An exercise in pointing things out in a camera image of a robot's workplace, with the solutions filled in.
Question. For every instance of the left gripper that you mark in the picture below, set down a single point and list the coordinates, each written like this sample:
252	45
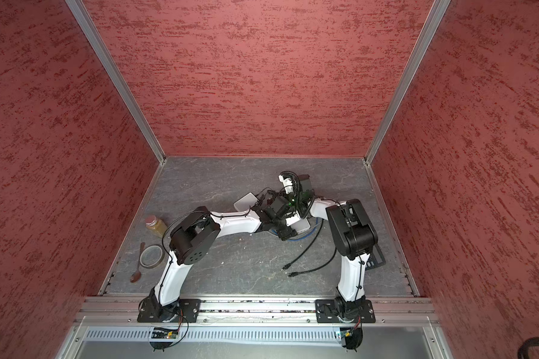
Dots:
286	233

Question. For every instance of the white switch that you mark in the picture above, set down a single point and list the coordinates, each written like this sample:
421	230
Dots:
246	202
301	226

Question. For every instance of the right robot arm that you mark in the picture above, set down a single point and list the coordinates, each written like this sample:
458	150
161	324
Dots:
353	235

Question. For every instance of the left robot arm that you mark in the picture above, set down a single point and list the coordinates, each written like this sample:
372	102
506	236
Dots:
190	239

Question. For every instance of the black calculator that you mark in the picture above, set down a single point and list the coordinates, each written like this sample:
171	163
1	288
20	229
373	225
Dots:
376	258

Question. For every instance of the spice jar with brown contents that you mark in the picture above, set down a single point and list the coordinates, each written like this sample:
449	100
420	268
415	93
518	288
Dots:
156	225

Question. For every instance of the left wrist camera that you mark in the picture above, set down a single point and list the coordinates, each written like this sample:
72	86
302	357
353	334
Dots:
292	219

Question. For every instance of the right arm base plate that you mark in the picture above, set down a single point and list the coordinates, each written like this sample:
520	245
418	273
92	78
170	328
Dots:
339	311

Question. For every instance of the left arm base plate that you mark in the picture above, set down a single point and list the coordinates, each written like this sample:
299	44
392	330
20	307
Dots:
185	310

